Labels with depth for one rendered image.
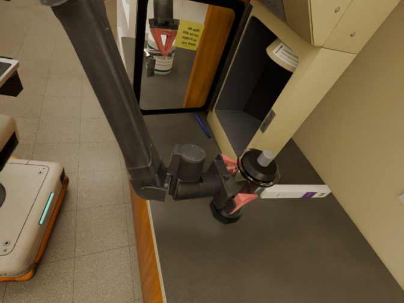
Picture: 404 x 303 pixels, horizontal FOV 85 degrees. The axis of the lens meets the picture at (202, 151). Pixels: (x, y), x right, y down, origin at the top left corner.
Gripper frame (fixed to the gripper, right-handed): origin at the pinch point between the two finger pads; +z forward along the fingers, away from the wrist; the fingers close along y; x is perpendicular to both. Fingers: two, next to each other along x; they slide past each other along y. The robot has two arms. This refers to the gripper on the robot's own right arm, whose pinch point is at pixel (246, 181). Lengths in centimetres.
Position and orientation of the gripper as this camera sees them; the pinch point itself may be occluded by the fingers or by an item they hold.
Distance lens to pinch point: 58.8
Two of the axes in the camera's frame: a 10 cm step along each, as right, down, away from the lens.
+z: 9.1, -0.2, 4.2
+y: -2.8, -7.7, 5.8
